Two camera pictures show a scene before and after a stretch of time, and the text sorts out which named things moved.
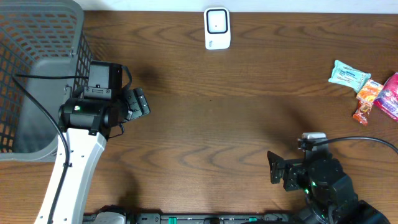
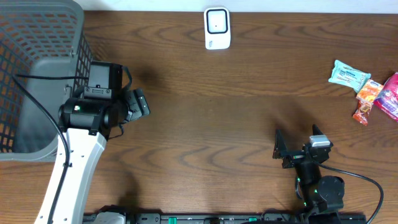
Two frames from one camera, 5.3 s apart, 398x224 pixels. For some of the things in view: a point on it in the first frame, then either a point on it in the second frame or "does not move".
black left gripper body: x=137 y=102 does not move
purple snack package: x=387 y=98 does not move
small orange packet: x=369 y=91 does not move
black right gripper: x=294 y=167 -> x=281 y=151
